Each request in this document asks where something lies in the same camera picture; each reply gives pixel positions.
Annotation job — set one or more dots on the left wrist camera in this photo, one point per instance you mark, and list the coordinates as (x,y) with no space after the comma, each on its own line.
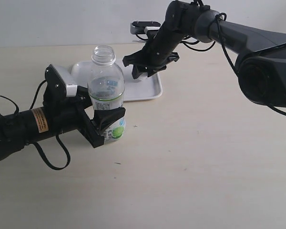
(60,82)

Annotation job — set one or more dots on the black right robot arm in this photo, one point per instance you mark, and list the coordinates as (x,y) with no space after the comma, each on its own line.
(261,55)

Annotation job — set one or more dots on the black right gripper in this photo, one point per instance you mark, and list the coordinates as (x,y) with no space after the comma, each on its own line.
(150,62)

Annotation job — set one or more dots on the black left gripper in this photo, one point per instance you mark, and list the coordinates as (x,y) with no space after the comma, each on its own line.
(69,114)

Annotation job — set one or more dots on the clear plastic drink bottle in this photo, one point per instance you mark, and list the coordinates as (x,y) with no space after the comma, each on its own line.
(106,84)

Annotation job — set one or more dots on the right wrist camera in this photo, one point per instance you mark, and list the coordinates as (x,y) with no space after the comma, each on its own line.
(139,27)

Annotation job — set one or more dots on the white bottle cap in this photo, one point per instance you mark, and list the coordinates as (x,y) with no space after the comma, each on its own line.
(143,77)

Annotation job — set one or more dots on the white plastic tray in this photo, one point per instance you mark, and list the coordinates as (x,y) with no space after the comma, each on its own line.
(135,90)

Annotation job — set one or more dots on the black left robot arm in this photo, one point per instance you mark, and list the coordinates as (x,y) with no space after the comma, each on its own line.
(21,129)

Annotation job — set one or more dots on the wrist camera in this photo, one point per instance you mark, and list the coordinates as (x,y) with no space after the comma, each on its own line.
(60,82)
(139,27)

